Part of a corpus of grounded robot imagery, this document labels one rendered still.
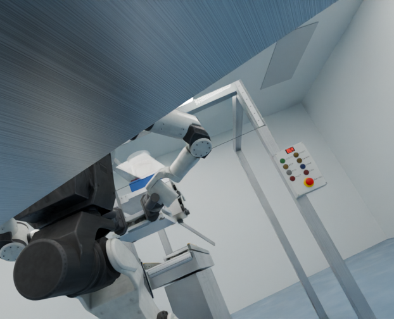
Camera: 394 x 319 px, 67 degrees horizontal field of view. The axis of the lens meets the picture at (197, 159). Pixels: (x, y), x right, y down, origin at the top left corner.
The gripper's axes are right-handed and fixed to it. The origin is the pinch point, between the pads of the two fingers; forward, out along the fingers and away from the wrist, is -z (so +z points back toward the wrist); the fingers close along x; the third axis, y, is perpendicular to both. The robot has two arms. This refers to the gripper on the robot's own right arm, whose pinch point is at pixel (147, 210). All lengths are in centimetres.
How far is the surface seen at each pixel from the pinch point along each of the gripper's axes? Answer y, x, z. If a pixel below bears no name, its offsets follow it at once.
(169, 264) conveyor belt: 13.8, 23.5, -37.3
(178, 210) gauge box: 26.9, -1.8, -28.5
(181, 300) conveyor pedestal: 17, 43, -49
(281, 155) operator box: 76, -4, 14
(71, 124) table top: -40, 19, 107
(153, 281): 5, 28, -45
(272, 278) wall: 260, 92, -305
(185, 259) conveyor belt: 21.8, 24.2, -32.8
